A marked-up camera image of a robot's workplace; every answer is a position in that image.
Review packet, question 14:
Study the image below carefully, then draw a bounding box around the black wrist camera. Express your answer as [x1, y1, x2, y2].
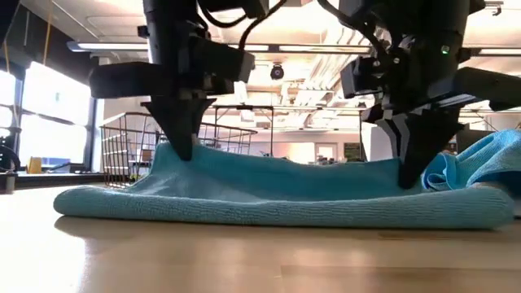
[190, 35, 256, 83]
[339, 55, 394, 100]

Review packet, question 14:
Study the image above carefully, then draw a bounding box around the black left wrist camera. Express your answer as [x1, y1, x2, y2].
[190, 35, 256, 83]

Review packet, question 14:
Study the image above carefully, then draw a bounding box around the light blue microfiber towel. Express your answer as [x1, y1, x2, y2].
[421, 129, 521, 192]
[52, 142, 516, 230]

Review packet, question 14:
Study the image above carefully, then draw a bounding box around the yellow bin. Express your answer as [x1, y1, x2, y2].
[26, 156, 43, 175]

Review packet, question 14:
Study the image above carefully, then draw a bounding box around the black aluminium table frame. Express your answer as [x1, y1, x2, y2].
[15, 173, 105, 189]

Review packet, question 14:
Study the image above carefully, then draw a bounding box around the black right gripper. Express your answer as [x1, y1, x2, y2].
[361, 24, 521, 190]

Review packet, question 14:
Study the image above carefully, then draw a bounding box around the black dome ceiling camera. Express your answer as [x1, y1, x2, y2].
[269, 63, 286, 81]

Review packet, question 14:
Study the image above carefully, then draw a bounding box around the long ceiling light strip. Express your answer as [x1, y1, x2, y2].
[478, 47, 521, 56]
[67, 40, 371, 55]

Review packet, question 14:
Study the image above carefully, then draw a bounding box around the copper wire basket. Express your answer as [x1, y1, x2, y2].
[99, 112, 258, 189]

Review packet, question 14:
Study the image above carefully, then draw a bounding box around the dark computer monitor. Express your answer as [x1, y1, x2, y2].
[455, 129, 489, 154]

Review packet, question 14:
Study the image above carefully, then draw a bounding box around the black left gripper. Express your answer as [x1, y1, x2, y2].
[89, 18, 235, 161]

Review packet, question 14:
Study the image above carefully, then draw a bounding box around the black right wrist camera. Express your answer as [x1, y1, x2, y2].
[339, 55, 394, 100]

